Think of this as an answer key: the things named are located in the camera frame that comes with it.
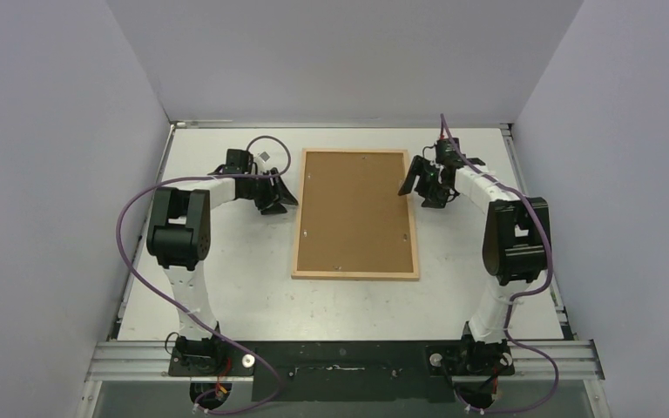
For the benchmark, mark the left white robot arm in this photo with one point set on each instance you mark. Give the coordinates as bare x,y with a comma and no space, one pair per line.
180,239

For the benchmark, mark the aluminium rail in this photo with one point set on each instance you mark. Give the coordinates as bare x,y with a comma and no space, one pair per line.
534,360

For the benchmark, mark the wooden picture frame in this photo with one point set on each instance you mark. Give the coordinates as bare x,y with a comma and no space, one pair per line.
412,231

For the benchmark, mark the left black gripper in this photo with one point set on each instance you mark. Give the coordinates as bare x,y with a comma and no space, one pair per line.
276,196

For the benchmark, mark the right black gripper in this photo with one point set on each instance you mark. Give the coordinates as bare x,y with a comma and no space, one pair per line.
425,180

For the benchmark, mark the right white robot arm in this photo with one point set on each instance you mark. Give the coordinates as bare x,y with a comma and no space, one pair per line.
514,250

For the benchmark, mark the brown cardboard backing board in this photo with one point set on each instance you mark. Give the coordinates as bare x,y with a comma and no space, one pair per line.
354,213

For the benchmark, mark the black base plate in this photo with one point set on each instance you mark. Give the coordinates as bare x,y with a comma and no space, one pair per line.
344,371

